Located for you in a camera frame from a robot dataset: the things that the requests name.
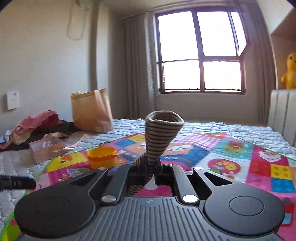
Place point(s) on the beige padded headboard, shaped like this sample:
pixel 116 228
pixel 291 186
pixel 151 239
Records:
pixel 282 113

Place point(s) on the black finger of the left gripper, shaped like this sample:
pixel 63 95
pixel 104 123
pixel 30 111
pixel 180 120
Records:
pixel 16 183

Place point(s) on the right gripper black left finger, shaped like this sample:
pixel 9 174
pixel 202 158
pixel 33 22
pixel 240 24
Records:
pixel 108 188

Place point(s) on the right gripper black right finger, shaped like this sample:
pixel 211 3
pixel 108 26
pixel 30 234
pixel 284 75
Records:
pixel 189 187

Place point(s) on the pink gift box with ribbon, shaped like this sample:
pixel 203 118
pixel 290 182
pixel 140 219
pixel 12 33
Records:
pixel 49 148

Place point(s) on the colourful cartoon play mat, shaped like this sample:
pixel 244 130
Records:
pixel 220 153

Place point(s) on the white wall switch panel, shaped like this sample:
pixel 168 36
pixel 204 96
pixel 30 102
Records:
pixel 12 99

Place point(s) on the grey curtain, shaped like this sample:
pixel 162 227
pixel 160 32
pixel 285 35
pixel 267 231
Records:
pixel 131 77

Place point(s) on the red and dark clothes pile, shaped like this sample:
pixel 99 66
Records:
pixel 34 128

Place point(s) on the brown paper bag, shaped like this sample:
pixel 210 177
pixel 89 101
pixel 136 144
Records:
pixel 91 111

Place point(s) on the beige striped knit garment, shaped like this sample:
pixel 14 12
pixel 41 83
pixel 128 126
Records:
pixel 161 127

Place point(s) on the yellow round plastic container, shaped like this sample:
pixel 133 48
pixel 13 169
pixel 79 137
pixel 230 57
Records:
pixel 102 157

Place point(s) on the brown framed window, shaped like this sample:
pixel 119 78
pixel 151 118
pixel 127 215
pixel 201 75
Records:
pixel 200 50

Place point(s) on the yellow plush toy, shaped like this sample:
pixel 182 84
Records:
pixel 288 79

